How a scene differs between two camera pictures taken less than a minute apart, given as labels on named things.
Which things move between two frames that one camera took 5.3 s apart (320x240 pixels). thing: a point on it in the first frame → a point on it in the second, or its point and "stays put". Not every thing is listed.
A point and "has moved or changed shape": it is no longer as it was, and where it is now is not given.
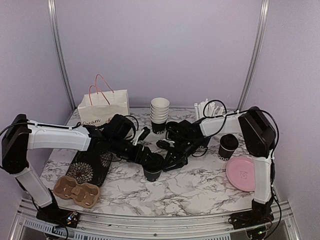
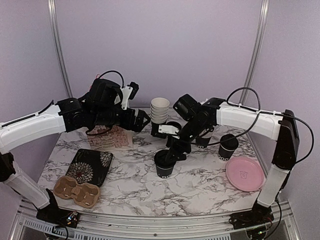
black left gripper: x=143 y=155 → x=138 y=126
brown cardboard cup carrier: x=85 y=195 stays put
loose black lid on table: x=172 y=125 stays put
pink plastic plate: x=240 y=171 stays put
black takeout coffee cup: x=225 y=153 stays put
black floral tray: x=88 y=167 stays put
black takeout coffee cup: x=152 y=176 → x=164 y=173
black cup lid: x=154 y=165 has moved or changed shape
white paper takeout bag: x=102 y=103 has moved or changed shape
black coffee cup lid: x=229 y=142 stays put
